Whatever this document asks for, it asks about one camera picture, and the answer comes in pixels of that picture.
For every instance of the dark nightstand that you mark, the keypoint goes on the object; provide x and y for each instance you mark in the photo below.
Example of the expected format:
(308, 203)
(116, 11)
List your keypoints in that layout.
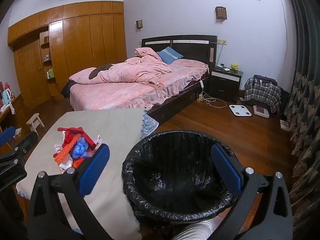
(225, 85)

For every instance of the white wooden stool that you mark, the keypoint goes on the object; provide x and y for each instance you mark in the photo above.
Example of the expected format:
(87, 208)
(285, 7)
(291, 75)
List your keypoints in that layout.
(33, 117)

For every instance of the patterned dark curtain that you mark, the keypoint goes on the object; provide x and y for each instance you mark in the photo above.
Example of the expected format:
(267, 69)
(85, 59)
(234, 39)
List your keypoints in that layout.
(307, 105)

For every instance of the white flat box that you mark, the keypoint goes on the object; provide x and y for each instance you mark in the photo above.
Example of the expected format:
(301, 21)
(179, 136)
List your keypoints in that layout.
(285, 124)

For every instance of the dark brown cloth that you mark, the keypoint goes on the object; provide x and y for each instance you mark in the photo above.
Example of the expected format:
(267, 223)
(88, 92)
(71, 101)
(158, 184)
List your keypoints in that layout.
(100, 69)

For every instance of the small wall lamp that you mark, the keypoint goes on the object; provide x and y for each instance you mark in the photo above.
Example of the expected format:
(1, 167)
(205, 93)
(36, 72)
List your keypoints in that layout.
(139, 24)

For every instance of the white bed controller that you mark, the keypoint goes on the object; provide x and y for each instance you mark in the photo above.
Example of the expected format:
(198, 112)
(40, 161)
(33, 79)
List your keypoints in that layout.
(202, 84)

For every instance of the yellow plush toy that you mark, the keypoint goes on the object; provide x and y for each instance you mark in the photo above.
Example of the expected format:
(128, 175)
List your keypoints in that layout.
(234, 67)

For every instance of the pink duvet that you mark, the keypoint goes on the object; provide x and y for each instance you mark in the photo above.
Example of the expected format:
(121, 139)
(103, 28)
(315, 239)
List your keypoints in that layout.
(135, 71)

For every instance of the wall socket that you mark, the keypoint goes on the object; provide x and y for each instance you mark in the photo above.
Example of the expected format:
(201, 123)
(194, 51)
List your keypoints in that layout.
(222, 41)

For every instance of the blue pillow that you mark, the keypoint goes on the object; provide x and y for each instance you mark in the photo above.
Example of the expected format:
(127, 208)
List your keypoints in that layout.
(168, 55)

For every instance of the white plastic bag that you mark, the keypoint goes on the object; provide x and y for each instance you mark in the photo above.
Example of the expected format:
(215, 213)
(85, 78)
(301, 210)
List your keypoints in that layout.
(18, 132)

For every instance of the dark wooden headboard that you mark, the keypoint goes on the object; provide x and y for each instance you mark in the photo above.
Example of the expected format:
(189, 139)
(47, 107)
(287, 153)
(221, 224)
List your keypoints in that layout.
(192, 47)

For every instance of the trash bin with black bag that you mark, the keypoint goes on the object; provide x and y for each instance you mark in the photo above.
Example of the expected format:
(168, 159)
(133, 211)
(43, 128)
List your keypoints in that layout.
(175, 180)

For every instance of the wooden wardrobe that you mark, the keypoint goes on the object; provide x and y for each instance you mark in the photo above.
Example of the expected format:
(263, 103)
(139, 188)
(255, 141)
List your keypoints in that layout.
(82, 42)

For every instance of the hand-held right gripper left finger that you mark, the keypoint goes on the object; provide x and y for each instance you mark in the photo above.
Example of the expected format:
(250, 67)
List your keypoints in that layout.
(96, 170)

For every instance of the bed with pink sheet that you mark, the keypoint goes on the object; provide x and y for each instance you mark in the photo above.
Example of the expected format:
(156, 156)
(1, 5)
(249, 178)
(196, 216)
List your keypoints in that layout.
(120, 92)

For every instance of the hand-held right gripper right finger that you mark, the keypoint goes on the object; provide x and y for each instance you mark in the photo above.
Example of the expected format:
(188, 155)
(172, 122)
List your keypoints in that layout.
(226, 167)

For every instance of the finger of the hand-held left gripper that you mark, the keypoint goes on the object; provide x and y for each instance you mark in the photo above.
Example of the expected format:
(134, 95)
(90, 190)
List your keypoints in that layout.
(23, 145)
(6, 135)

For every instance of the bathroom scale with brown centre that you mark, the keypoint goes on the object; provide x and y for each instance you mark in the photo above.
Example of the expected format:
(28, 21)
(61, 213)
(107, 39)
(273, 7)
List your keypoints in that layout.
(261, 111)

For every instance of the grey tablecloth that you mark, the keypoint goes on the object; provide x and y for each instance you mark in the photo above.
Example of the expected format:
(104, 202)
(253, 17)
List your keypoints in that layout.
(100, 122)

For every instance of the green bottles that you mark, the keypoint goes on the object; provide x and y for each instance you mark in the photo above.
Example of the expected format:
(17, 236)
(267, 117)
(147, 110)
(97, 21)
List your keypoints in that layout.
(50, 73)

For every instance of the red thermos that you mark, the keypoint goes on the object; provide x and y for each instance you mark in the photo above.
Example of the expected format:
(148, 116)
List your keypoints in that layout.
(7, 85)

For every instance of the blue quilted mat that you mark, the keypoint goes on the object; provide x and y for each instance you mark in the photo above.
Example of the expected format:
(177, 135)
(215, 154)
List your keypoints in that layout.
(150, 125)

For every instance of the white padded clothing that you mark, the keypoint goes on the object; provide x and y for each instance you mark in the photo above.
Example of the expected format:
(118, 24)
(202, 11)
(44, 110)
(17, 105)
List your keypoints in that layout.
(192, 232)

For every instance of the wooden side desk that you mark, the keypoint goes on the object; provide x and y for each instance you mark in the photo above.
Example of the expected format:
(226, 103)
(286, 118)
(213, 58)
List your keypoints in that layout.
(18, 103)

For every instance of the large wall lamp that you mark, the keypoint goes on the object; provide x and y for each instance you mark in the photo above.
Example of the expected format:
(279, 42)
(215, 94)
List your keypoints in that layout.
(221, 13)

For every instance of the blue crumpled plastic bag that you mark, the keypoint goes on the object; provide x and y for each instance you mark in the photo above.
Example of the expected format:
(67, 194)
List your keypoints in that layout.
(80, 148)

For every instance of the white bathroom scale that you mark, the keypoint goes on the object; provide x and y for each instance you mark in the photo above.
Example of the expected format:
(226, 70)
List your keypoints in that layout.
(240, 110)

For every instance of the plaid cloth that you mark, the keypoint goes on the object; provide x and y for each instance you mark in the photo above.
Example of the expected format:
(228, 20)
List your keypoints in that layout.
(262, 93)

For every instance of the black cloth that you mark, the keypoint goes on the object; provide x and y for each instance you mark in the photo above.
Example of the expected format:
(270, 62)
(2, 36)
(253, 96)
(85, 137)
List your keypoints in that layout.
(67, 88)

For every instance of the orange mesh bag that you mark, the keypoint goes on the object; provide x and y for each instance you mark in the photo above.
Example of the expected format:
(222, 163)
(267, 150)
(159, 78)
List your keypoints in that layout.
(63, 155)

